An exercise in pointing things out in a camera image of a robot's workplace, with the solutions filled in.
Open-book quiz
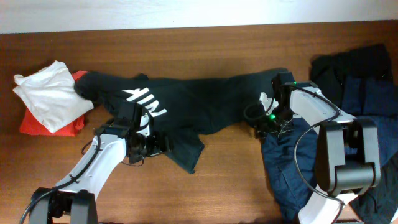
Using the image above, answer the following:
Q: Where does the dark green Nike t-shirt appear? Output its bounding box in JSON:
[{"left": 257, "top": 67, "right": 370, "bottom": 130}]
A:
[{"left": 74, "top": 68, "right": 285, "bottom": 174}]

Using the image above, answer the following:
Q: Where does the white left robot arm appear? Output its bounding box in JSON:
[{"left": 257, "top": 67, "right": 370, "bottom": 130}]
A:
[{"left": 19, "top": 124, "right": 173, "bottom": 223}]

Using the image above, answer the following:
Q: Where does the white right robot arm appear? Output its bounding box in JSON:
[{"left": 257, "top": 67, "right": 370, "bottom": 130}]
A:
[{"left": 256, "top": 82, "right": 381, "bottom": 223}]

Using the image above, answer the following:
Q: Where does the navy blue garment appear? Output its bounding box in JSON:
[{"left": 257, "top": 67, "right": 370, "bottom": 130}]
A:
[{"left": 262, "top": 77, "right": 397, "bottom": 223}]

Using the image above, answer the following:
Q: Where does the black garment in pile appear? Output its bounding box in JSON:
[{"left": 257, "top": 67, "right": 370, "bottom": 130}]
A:
[{"left": 310, "top": 44, "right": 393, "bottom": 106}]

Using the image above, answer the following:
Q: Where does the white folded shirt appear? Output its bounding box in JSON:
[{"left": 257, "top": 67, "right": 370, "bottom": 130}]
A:
[{"left": 13, "top": 61, "right": 94, "bottom": 134}]

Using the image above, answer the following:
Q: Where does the red folded shirt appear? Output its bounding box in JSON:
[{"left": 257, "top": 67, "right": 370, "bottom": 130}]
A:
[{"left": 19, "top": 71, "right": 87, "bottom": 136}]

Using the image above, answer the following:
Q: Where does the dark grey garment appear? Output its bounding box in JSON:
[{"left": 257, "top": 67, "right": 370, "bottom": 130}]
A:
[{"left": 350, "top": 158, "right": 397, "bottom": 224}]

